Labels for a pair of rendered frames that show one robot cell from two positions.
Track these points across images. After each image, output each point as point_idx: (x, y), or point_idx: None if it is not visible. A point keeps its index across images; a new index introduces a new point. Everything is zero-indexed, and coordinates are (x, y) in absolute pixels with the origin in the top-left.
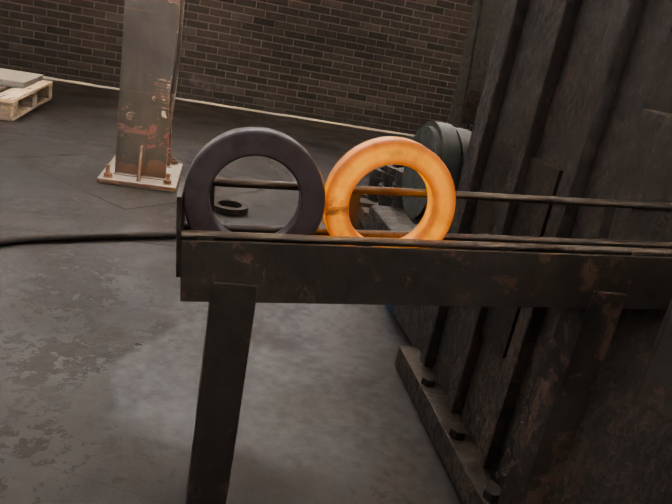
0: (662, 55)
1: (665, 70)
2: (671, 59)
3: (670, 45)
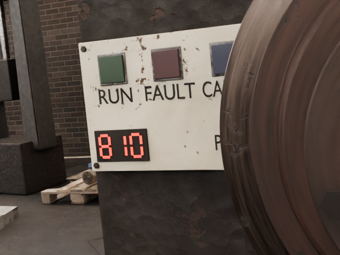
0: (103, 238)
1: (112, 252)
2: (113, 241)
3: (105, 227)
